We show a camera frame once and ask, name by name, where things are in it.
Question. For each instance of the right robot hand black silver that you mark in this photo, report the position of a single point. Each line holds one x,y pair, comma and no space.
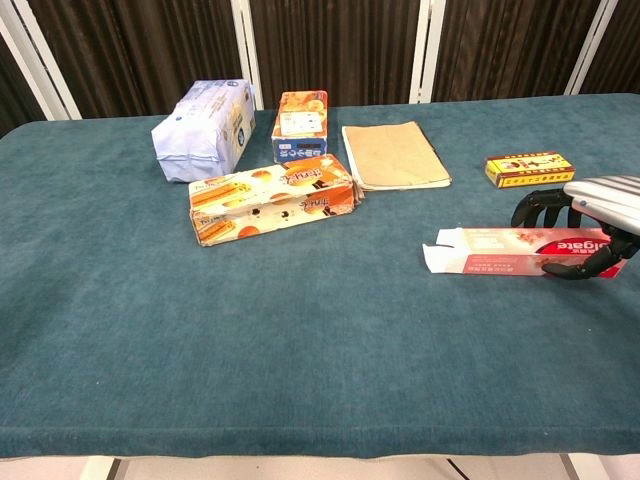
600,197

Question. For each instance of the red white toothpaste box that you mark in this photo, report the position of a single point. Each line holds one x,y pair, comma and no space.
505,250

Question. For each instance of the small yellow red box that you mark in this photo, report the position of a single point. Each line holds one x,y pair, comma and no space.
529,170

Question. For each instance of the orange blue biscuit box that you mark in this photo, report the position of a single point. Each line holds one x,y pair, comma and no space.
300,125

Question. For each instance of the long orange snack box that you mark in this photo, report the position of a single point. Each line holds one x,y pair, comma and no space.
270,200

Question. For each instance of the white table leg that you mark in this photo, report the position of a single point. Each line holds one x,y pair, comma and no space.
577,467
97,467

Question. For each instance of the teal table cloth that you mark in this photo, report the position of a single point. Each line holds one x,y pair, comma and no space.
280,310

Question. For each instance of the light blue tissue pack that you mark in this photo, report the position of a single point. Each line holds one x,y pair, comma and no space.
207,130

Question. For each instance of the white partition frame post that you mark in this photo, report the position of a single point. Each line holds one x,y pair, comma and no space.
247,45
35,65
425,50
592,45

